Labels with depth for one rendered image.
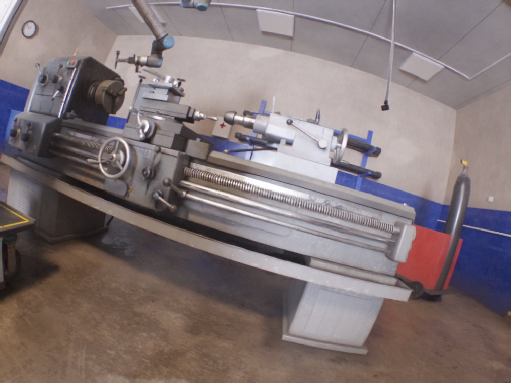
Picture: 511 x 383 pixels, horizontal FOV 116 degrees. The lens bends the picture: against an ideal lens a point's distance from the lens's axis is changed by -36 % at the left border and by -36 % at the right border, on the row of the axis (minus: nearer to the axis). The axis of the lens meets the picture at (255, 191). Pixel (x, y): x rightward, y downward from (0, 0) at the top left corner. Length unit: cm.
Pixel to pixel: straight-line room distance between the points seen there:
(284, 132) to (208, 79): 386
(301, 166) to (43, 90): 198
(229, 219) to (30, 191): 153
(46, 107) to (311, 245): 205
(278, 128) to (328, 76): 368
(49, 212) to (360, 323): 204
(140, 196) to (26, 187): 119
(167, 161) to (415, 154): 464
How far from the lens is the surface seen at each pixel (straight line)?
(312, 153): 136
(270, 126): 143
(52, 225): 192
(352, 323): 143
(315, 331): 141
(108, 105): 196
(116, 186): 132
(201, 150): 128
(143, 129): 120
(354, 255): 133
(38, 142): 192
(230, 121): 151
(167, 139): 121
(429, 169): 534
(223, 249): 112
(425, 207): 528
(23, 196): 223
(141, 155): 127
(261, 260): 111
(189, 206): 133
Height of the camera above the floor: 76
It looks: 2 degrees down
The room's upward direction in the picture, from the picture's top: 15 degrees clockwise
